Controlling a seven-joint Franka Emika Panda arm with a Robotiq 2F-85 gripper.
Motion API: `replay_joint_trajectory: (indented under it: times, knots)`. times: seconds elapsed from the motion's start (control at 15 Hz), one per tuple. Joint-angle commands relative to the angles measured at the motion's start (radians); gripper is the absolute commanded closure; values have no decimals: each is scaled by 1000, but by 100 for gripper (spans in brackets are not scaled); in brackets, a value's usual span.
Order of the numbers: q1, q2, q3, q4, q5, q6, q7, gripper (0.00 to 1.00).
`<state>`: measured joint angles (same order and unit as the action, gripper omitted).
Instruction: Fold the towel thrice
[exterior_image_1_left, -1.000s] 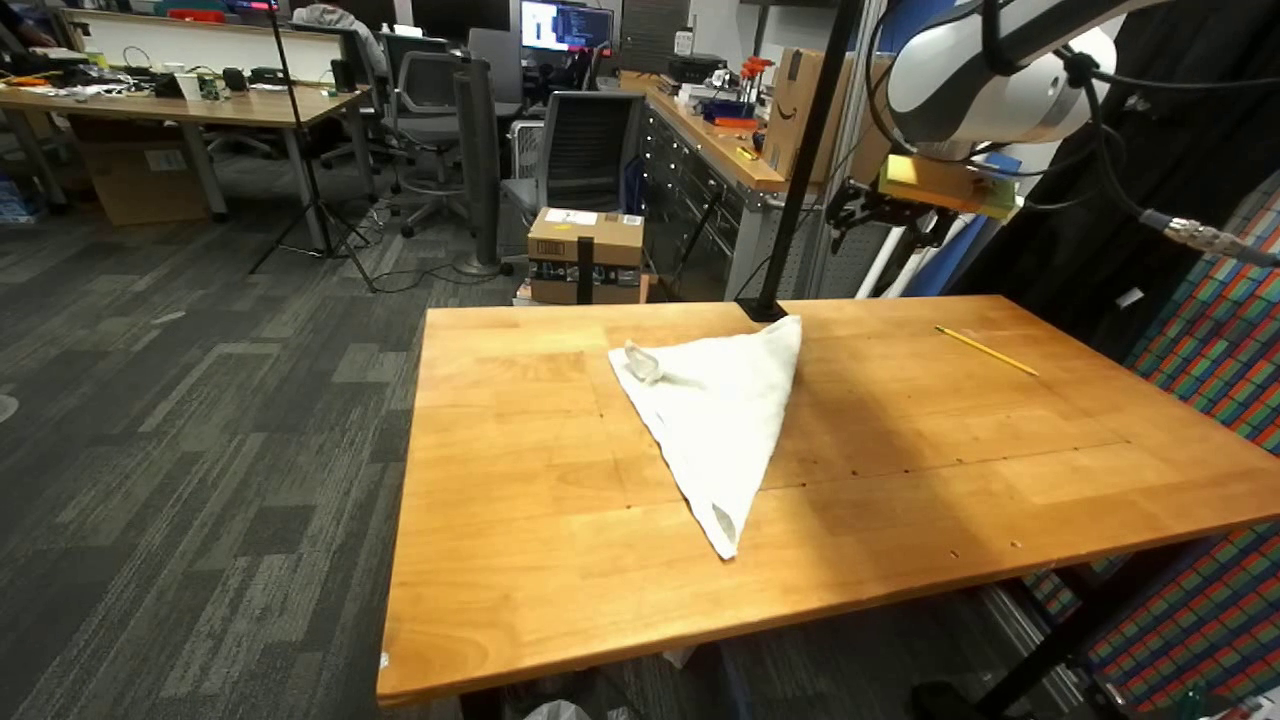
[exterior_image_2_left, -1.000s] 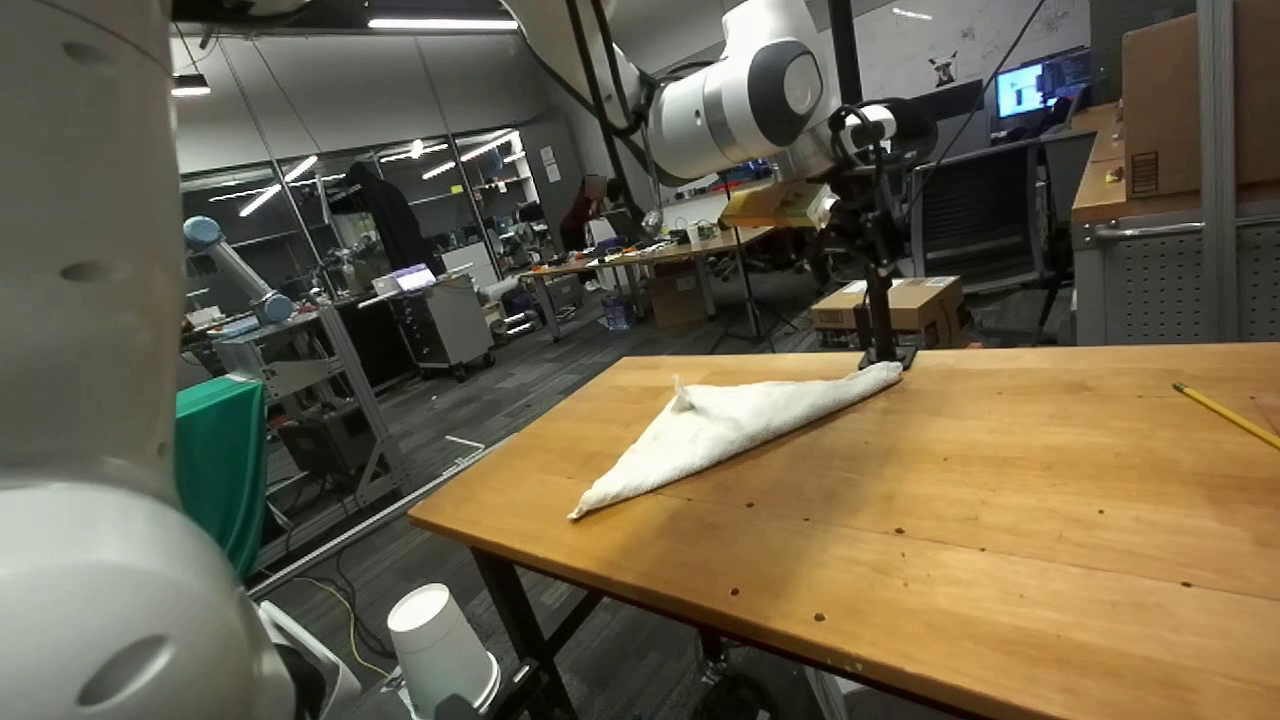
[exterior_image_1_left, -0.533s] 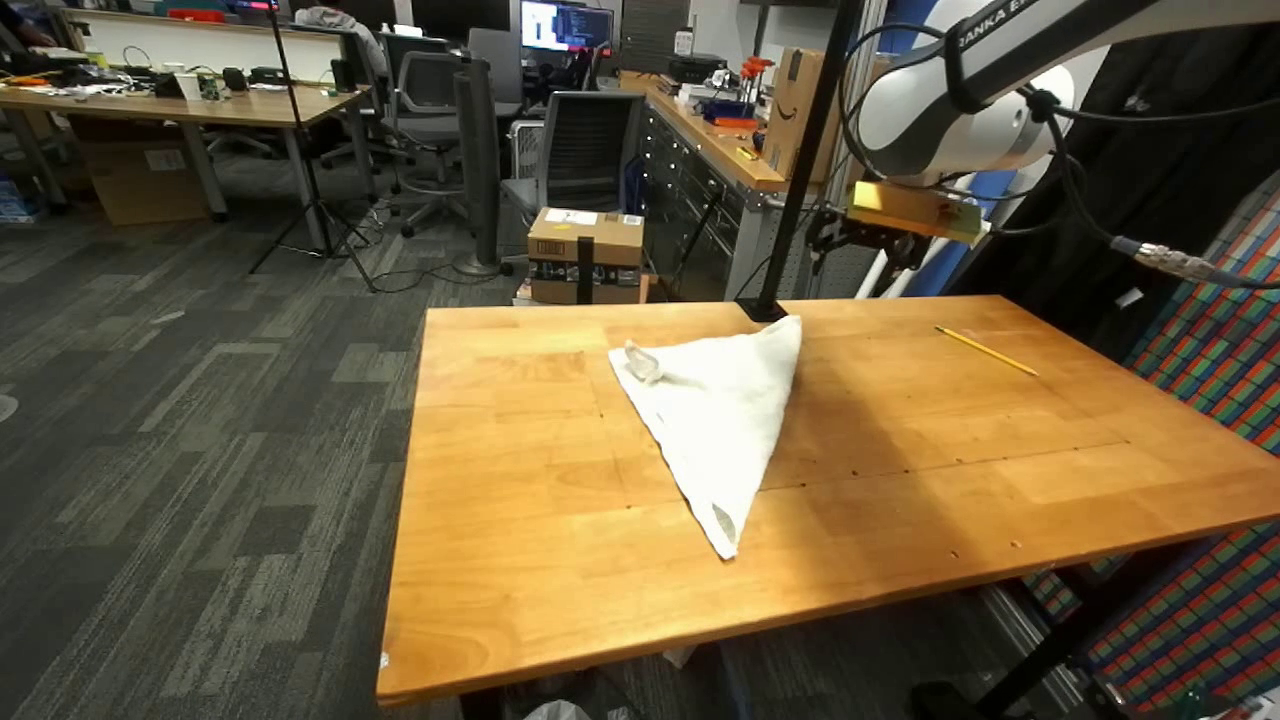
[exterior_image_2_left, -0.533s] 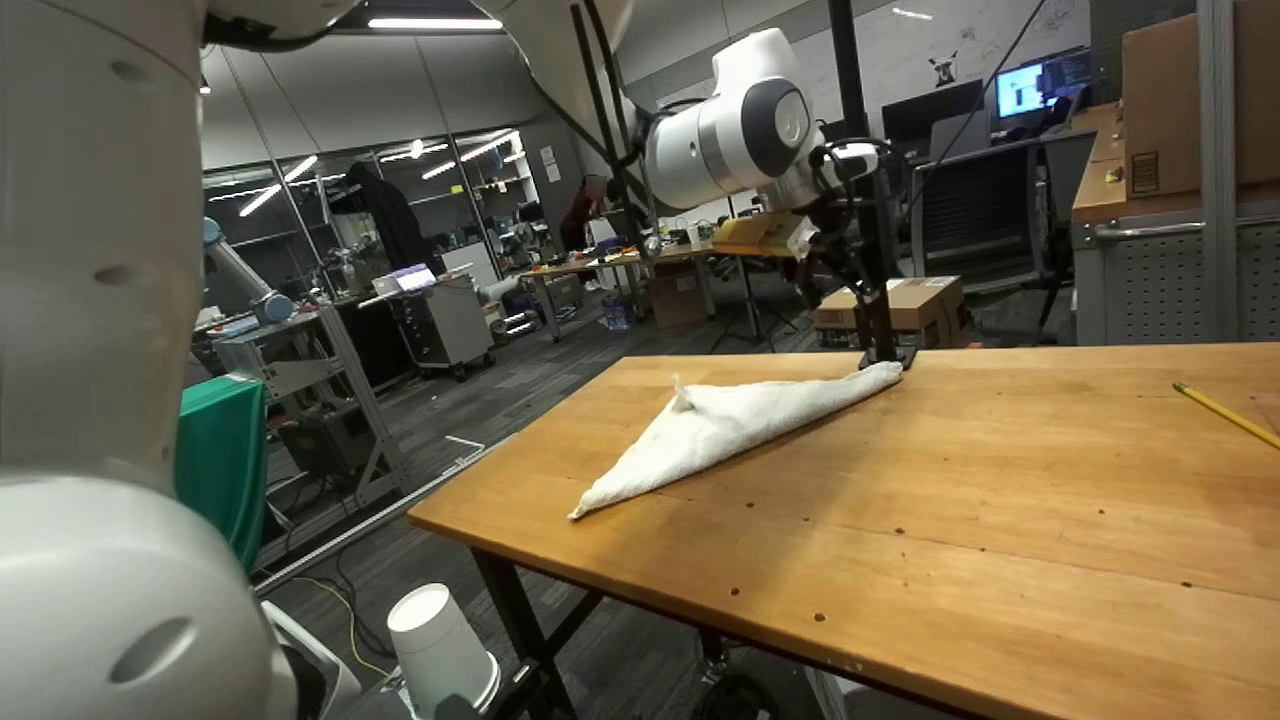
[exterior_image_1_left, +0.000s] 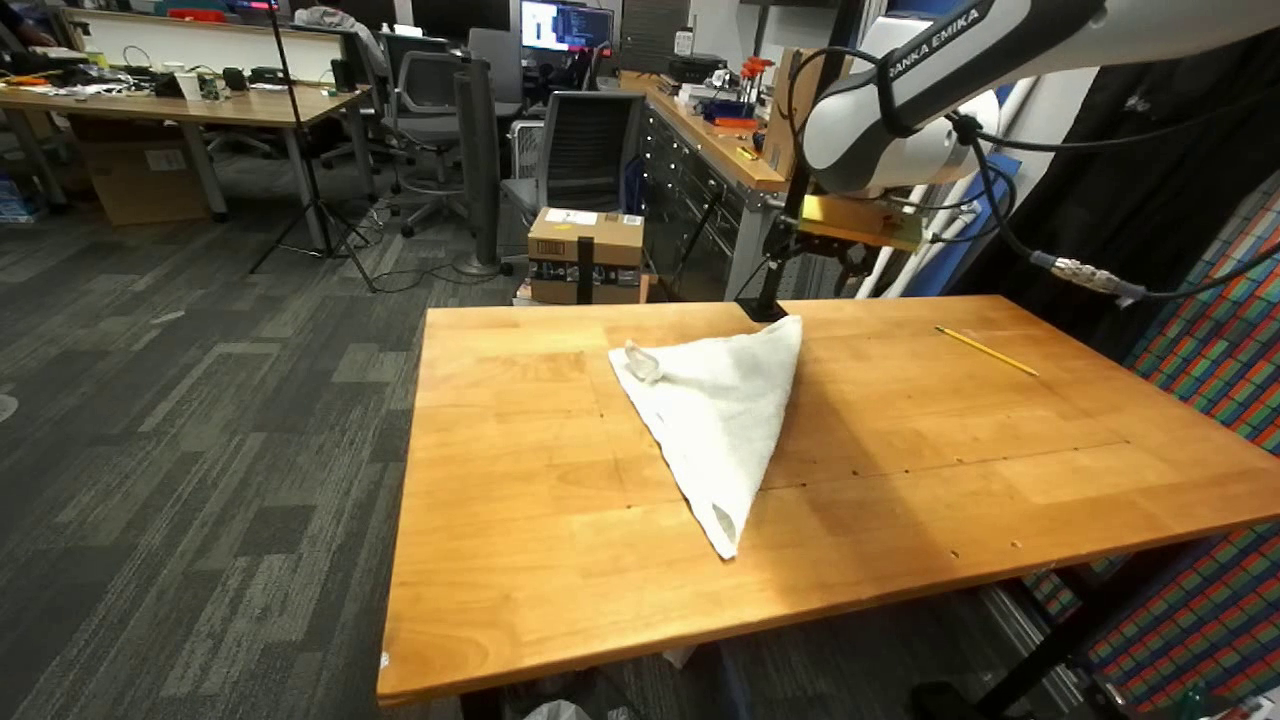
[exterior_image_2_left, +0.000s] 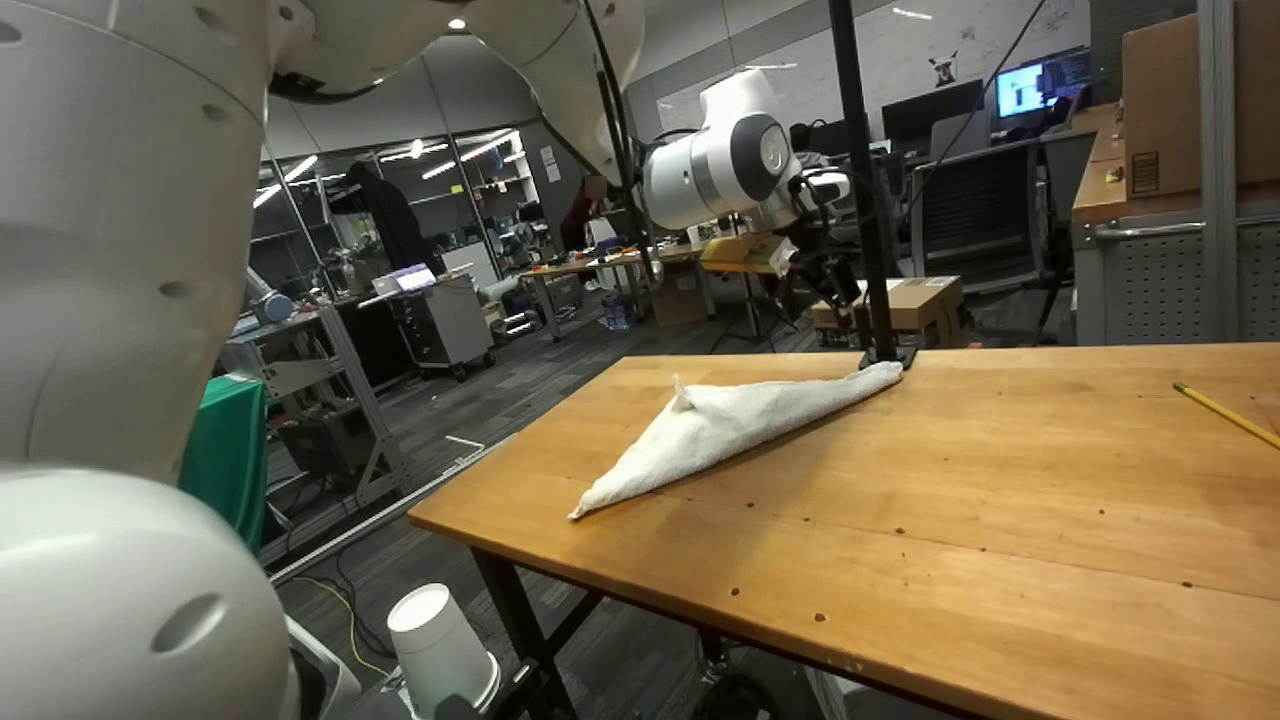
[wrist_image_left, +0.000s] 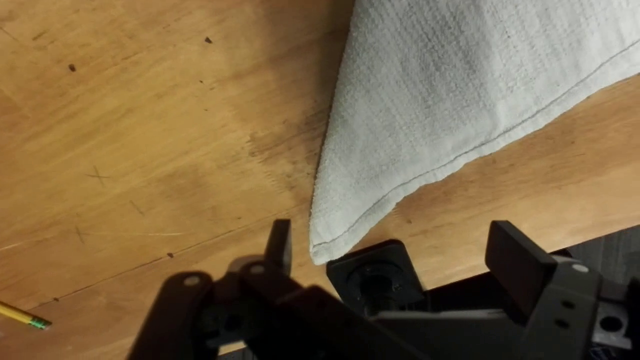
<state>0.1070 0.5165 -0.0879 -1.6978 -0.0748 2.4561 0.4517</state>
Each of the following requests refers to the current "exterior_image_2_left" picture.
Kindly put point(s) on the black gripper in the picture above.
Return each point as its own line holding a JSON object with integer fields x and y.
{"x": 831, "y": 283}

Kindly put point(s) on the white cloth towel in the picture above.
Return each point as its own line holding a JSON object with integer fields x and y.
{"x": 723, "y": 421}

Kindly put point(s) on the small cardboard box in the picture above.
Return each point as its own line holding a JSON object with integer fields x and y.
{"x": 923, "y": 307}

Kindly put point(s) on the lit computer monitor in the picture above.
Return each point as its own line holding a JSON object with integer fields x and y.
{"x": 1033, "y": 89}

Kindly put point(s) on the drawer cabinet with wooden top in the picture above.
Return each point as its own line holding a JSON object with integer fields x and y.
{"x": 1163, "y": 283}

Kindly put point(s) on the white floor cabinet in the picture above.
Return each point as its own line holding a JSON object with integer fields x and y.
{"x": 445, "y": 322}

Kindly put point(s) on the large cardboard box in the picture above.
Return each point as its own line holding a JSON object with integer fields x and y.
{"x": 1175, "y": 94}

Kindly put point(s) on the silver metal column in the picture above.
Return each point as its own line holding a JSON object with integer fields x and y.
{"x": 1216, "y": 172}

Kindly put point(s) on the yellow pencil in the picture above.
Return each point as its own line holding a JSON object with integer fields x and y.
{"x": 1226, "y": 417}

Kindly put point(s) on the metal shelf cart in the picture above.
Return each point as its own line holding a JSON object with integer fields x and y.
{"x": 323, "y": 414}

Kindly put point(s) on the white paper cup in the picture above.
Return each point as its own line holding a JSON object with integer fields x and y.
{"x": 439, "y": 647}

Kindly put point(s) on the green bin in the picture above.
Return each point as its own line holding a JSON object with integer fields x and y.
{"x": 225, "y": 454}

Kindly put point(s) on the black camera stand pole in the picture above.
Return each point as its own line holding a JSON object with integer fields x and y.
{"x": 871, "y": 200}

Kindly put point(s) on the black table frame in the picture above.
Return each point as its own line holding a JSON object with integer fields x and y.
{"x": 532, "y": 641}

